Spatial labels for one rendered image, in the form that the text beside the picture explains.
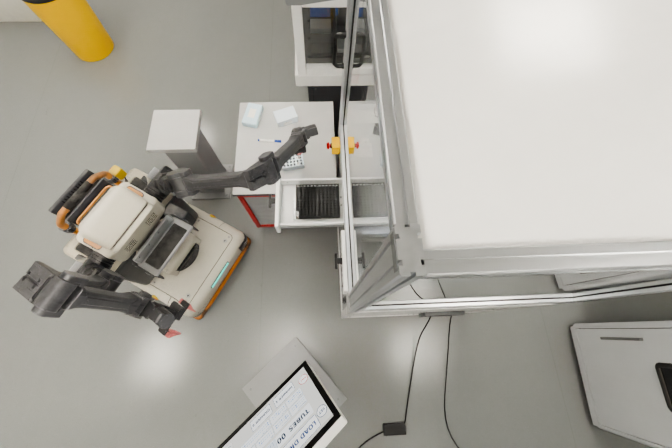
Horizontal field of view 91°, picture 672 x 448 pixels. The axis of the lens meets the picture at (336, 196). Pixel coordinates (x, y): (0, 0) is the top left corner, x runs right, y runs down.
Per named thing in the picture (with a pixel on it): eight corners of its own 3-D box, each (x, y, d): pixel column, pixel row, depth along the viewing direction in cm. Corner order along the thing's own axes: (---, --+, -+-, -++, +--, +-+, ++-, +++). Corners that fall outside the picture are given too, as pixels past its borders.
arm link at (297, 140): (253, 159, 120) (263, 185, 124) (267, 156, 118) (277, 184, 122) (293, 126, 157) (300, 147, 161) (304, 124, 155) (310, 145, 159)
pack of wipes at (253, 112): (257, 129, 200) (256, 124, 196) (242, 126, 201) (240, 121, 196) (264, 108, 206) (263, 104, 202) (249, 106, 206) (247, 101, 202)
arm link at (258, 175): (252, 167, 111) (262, 194, 115) (273, 153, 122) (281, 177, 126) (161, 176, 130) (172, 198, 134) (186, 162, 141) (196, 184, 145)
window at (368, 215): (353, 292, 144) (399, 230, 55) (343, 124, 176) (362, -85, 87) (354, 292, 144) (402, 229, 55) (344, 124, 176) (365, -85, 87)
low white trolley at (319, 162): (257, 232, 254) (232, 194, 184) (261, 160, 277) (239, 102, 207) (333, 230, 257) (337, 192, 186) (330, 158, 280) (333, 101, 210)
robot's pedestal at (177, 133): (192, 199, 262) (143, 151, 192) (196, 165, 274) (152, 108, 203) (230, 198, 264) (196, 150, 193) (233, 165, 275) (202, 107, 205)
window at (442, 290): (362, 305, 132) (419, 268, 53) (362, 304, 133) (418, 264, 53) (572, 297, 136) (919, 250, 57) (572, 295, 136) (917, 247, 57)
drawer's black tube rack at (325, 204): (296, 220, 171) (295, 216, 165) (296, 189, 178) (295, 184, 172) (339, 219, 172) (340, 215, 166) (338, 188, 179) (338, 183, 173)
